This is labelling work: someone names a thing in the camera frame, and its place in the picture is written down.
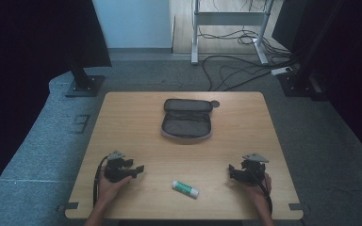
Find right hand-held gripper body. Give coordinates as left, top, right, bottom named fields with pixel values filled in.
left=240, top=152, right=270, bottom=185

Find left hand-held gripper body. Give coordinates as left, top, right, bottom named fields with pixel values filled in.
left=103, top=150, right=130, bottom=184

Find person's left hand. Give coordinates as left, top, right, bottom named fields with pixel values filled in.
left=96, top=174, right=133, bottom=205

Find person's right hand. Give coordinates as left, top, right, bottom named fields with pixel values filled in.
left=242, top=172, right=273, bottom=205

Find green and white glue stick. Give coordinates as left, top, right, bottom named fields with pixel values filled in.
left=171, top=180, right=200, bottom=200

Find floor socket cover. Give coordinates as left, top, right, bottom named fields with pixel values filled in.
left=71, top=113, right=91, bottom=136

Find open grey pencil case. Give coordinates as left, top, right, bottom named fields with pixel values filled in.
left=160, top=98, right=221, bottom=141

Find black metal stand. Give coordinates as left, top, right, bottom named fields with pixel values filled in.
left=277, top=0, right=347, bottom=99
left=63, top=46, right=107, bottom=99

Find white power strip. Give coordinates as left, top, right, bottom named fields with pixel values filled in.
left=270, top=66, right=293, bottom=76

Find black curtain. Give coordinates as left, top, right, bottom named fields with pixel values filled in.
left=271, top=0, right=362, bottom=170
left=0, top=0, right=113, bottom=202

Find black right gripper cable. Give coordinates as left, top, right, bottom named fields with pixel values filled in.
left=250, top=169, right=274, bottom=216

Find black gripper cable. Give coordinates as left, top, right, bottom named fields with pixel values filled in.
left=91, top=154, right=109, bottom=209
left=250, top=169, right=274, bottom=216

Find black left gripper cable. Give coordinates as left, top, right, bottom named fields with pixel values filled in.
left=91, top=154, right=109, bottom=209

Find black floor cables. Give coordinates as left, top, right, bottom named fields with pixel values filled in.
left=197, top=24, right=296, bottom=92

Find white desk frame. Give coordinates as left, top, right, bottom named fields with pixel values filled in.
left=190, top=0, right=276, bottom=67

